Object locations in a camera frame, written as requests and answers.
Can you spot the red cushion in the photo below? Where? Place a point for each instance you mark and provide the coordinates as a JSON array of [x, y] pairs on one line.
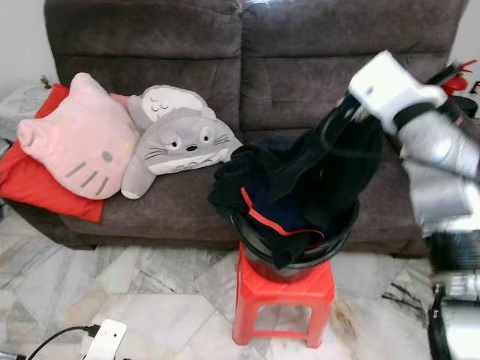
[[30, 184]]

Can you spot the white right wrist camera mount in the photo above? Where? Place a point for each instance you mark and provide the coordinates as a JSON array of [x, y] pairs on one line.
[[390, 86]]

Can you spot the pink cat cushion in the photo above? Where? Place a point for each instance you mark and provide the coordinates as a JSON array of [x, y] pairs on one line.
[[71, 139]]

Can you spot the white marble side table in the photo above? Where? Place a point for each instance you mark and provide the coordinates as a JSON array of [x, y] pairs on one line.
[[19, 105]]

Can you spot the black laundry bucket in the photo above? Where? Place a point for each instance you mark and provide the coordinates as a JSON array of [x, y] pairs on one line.
[[277, 259]]

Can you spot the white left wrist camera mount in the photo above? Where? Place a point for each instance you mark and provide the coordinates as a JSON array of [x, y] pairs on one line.
[[105, 339]]

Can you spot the grey Totoro cushion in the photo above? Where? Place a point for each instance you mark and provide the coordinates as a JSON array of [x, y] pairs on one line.
[[180, 146]]

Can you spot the pale Totoro cushion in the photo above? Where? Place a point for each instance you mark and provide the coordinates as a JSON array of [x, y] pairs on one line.
[[165, 101]]

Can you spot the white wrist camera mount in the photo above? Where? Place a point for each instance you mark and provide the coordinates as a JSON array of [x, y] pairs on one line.
[[390, 86], [105, 339]]

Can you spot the red plastic stool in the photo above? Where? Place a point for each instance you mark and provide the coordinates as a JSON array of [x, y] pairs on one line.
[[281, 296]]

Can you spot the black knit garment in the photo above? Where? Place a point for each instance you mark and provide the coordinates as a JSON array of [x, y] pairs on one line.
[[334, 161]]

